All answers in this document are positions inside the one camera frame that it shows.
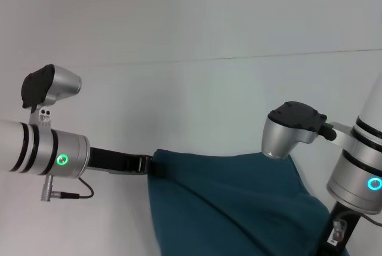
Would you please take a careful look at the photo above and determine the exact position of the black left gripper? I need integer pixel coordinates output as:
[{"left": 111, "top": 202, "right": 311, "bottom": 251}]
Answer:
[{"left": 87, "top": 146, "right": 171, "bottom": 178}]

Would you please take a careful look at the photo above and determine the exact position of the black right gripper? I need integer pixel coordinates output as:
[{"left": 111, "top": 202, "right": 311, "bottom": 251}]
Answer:
[{"left": 318, "top": 200, "right": 363, "bottom": 256}]

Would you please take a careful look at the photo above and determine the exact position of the teal blue t-shirt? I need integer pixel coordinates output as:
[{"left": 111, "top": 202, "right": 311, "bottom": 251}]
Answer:
[{"left": 147, "top": 148, "right": 352, "bottom": 256}]

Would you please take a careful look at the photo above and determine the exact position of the right gripper cable with plug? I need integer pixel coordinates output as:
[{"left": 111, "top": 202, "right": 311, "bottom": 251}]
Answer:
[{"left": 330, "top": 210, "right": 382, "bottom": 242}]

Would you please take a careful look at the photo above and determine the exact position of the gripper cable with plug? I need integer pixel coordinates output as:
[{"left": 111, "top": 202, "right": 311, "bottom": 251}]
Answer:
[
  {"left": 40, "top": 175, "right": 95, "bottom": 202},
  {"left": 330, "top": 210, "right": 382, "bottom": 242}
]

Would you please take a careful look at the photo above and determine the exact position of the left gripper cable with plug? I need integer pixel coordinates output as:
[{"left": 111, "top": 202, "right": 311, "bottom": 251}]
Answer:
[{"left": 40, "top": 175, "right": 95, "bottom": 202}]

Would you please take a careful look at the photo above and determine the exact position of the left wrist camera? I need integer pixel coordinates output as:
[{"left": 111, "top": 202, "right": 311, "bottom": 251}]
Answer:
[{"left": 20, "top": 64, "right": 83, "bottom": 110}]

